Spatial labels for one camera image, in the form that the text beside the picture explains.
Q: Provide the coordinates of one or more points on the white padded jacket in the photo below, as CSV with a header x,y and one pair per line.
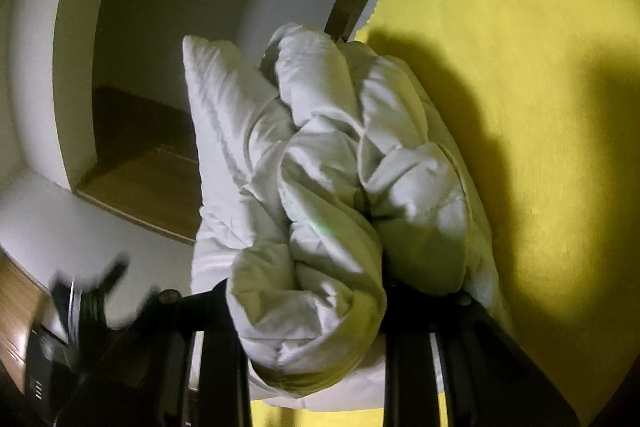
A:
x,y
325,187

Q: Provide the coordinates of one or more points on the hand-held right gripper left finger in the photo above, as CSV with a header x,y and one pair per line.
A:
x,y
220,357

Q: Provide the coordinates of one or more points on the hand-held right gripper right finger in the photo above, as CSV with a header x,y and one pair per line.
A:
x,y
410,372

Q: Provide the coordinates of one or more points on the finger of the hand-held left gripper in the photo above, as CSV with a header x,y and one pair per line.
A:
x,y
95,299

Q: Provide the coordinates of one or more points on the yellow blanket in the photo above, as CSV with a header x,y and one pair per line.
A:
x,y
525,82

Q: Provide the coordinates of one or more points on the cardboard box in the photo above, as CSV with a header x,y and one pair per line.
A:
x,y
342,12

